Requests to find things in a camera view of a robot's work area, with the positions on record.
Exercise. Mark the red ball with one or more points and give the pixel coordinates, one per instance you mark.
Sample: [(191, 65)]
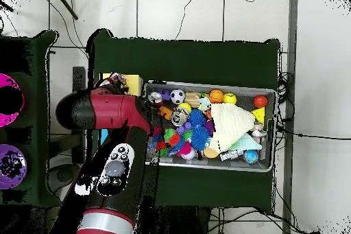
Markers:
[(260, 101)]

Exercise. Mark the clear mesh bin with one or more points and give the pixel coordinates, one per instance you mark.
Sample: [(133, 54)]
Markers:
[(263, 164)]

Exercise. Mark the black rod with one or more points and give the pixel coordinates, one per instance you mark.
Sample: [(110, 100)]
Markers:
[(64, 3)]

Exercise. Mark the pink plastic bowl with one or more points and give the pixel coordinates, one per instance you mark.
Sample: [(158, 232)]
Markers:
[(6, 80)]

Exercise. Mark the yellow cheese wedge toy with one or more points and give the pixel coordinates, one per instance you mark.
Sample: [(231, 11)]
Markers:
[(259, 115)]

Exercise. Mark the cream knitted cloth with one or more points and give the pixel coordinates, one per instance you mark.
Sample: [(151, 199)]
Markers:
[(230, 124)]

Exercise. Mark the yellow tennis ball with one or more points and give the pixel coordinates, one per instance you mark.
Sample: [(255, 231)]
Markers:
[(184, 108)]

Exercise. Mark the long polka dot cloth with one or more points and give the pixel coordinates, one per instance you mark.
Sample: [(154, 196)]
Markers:
[(118, 81)]

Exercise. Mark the wooden box with three holes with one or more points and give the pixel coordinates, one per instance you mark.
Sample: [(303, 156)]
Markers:
[(134, 83)]

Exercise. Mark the black and white soccer ball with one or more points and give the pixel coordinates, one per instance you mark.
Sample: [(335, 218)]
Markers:
[(178, 96)]

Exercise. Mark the mint green cloth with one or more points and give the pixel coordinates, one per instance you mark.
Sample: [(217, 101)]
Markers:
[(248, 143)]

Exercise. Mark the purple plastic bowl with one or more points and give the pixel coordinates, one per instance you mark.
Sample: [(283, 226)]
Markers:
[(16, 173)]

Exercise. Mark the crushed red drink can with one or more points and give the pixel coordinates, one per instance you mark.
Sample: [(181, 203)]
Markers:
[(156, 98)]

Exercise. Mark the yellow smiley ball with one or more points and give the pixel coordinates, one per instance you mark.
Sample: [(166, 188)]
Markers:
[(230, 98)]

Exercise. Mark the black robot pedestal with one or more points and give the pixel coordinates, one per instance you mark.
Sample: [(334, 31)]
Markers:
[(186, 222)]

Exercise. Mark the blue spiky rubber ball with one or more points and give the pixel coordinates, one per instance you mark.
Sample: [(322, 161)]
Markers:
[(196, 117), (200, 139)]

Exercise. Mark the orange toy basketball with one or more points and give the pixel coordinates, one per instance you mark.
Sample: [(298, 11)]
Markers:
[(216, 95)]

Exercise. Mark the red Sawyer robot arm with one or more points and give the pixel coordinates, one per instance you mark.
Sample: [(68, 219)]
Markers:
[(109, 113)]

